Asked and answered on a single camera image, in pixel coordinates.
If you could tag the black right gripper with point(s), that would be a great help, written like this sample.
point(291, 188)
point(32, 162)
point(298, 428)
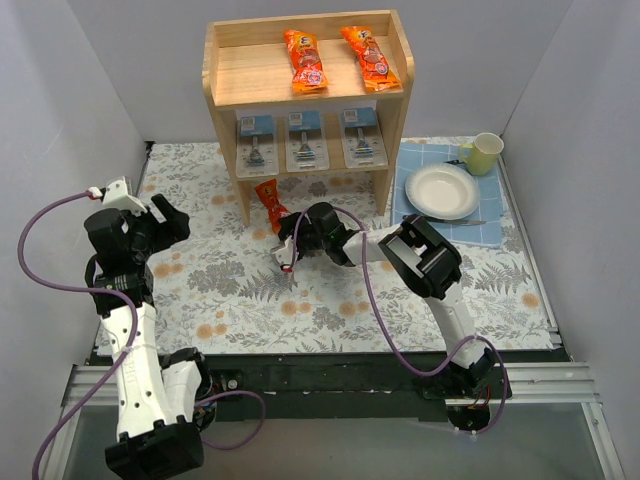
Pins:
point(291, 235)

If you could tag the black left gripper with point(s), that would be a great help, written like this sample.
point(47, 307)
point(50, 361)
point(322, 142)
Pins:
point(157, 226)

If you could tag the blue razor blister pack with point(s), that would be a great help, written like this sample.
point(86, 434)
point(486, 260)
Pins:
point(257, 149)
point(361, 137)
point(306, 147)

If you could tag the wooden two-tier shelf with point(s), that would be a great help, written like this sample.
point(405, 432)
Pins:
point(246, 66)

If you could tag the orange razor pack long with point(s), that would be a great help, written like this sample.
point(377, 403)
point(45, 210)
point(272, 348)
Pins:
point(375, 70)

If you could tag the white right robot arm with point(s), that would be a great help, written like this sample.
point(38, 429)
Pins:
point(429, 266)

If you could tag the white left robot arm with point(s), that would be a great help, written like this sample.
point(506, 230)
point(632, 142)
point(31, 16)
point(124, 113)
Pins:
point(156, 436)

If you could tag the floral patterned table mat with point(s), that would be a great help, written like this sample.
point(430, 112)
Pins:
point(222, 292)

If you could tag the white paper plate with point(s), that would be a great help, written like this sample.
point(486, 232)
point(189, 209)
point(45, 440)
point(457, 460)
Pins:
point(441, 190)

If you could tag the yellow-green mug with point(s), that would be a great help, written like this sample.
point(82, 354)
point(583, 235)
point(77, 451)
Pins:
point(481, 154)

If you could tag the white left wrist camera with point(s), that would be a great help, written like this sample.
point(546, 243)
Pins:
point(118, 194)

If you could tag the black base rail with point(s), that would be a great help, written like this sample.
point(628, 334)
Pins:
point(375, 385)

